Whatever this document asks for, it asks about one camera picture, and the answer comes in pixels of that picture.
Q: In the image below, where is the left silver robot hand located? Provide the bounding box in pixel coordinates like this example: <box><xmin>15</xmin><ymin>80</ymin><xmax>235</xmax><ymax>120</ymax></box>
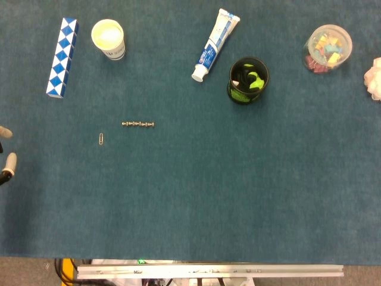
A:
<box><xmin>0</xmin><ymin>125</ymin><xmax>18</xmax><ymax>186</ymax></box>

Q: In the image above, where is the blue white magic snake puzzle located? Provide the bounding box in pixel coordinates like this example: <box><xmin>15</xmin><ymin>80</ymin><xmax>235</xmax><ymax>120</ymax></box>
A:
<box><xmin>45</xmin><ymin>17</ymin><xmax>80</xmax><ymax>99</ymax></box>

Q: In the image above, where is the white paper cup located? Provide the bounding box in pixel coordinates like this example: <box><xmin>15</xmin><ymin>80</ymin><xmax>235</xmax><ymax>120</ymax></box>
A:
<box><xmin>90</xmin><ymin>18</ymin><xmax>126</xmax><ymax>61</ymax></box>

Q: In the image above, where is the blue felt table mat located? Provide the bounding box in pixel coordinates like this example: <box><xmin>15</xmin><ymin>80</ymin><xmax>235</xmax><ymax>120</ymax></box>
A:
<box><xmin>0</xmin><ymin>0</ymin><xmax>381</xmax><ymax>266</ymax></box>

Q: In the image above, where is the white blue toothpaste tube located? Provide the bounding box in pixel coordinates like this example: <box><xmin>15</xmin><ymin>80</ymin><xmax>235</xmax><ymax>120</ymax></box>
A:
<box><xmin>190</xmin><ymin>8</ymin><xmax>241</xmax><ymax>83</ymax></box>

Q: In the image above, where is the black mesh pen holder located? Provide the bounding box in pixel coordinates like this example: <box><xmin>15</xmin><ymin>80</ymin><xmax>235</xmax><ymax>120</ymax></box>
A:
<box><xmin>227</xmin><ymin>57</ymin><xmax>270</xmax><ymax>105</ymax></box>

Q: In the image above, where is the green black item in holder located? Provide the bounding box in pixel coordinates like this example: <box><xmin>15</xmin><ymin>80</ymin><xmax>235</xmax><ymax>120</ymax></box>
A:
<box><xmin>230</xmin><ymin>63</ymin><xmax>266</xmax><ymax>101</ymax></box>

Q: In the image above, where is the clear jar of binder clips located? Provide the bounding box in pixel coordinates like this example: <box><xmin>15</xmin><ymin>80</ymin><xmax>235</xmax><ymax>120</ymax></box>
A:
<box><xmin>301</xmin><ymin>24</ymin><xmax>354</xmax><ymax>74</ymax></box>

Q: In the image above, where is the pink white bath pouf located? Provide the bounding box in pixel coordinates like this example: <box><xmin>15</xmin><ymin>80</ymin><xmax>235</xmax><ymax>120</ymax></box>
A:
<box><xmin>363</xmin><ymin>57</ymin><xmax>381</xmax><ymax>101</ymax></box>

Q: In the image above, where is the aluminium profile rail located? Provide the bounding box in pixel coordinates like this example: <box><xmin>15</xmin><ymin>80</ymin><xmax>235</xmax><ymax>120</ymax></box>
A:
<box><xmin>76</xmin><ymin>263</ymin><xmax>345</xmax><ymax>280</ymax></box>

